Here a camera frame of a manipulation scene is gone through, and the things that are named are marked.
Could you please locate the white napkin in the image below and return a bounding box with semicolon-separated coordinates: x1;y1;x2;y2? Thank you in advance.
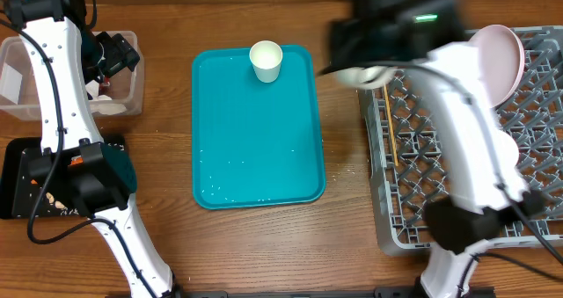
85;81;127;115

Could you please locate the white paper cup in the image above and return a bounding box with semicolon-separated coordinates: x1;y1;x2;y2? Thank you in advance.
249;40;283;84

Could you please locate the white bowl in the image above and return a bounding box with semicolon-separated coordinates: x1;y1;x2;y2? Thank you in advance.
336;66;396;90

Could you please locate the wooden chopstick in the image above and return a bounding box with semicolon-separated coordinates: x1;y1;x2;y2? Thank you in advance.
383;84;398;166

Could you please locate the pink plate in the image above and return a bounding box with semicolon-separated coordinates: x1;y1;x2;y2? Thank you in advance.
470;25;525;107

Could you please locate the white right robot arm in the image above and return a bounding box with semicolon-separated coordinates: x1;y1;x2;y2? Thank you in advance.
327;0;544;297

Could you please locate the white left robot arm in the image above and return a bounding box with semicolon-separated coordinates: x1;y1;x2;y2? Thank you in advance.
1;0;183;297

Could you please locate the black food waste tray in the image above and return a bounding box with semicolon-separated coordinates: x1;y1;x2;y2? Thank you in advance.
1;134;128;220

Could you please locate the grey dishwasher rack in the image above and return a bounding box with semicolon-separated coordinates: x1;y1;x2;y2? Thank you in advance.
359;25;562;256

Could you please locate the clear plastic bin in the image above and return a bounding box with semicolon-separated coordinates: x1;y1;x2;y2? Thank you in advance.
1;36;144;120

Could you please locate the orange carrot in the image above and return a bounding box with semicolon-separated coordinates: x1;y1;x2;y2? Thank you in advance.
28;156;83;185

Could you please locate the pile of rice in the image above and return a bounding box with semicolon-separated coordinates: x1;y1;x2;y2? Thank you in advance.
43;143;127;214

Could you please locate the teal plastic tray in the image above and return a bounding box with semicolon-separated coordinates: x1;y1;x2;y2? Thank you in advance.
192;45;326;210

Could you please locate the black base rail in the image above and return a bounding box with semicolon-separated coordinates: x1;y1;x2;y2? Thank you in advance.
105;286;496;298

